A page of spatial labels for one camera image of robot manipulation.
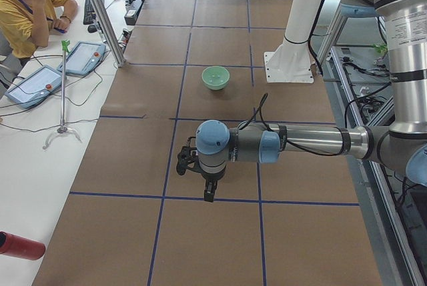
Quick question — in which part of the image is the blue teach pendant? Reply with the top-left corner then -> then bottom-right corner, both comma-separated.
65,41 -> 106,77
5,65 -> 62,109

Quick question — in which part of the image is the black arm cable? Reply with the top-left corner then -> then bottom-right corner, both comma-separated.
236,93 -> 344,158

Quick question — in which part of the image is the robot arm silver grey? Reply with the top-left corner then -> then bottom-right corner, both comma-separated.
191,0 -> 426,202

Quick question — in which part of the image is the black keyboard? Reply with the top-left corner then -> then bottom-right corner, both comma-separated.
83,0 -> 96,25

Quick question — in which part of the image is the person in yellow shirt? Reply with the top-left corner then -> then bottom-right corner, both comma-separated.
1,0 -> 78,67

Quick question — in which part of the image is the black computer mouse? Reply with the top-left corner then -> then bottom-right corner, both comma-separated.
87,24 -> 101,33

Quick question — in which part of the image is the red cylinder bottle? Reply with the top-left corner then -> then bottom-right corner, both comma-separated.
1,231 -> 46,261

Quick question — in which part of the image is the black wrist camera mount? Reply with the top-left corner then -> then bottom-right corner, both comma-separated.
176,146 -> 201,176

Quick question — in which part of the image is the far blue teach pendant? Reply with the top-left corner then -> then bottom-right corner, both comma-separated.
65,41 -> 106,77

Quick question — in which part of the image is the brown paper table mat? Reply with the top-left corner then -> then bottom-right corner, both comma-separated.
34,0 -> 382,285

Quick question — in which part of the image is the metal reacher grabber tool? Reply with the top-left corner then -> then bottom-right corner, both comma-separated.
43,40 -> 82,150

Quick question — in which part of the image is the aluminium frame post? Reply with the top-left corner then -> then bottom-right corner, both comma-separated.
90,0 -> 125,67

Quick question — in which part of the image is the near blue teach pendant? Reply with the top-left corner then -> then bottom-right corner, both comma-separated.
5,65 -> 62,109

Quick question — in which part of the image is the green ceramic bowl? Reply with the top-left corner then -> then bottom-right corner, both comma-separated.
201,66 -> 230,91

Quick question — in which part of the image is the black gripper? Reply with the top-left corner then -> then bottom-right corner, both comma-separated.
201,167 -> 225,202

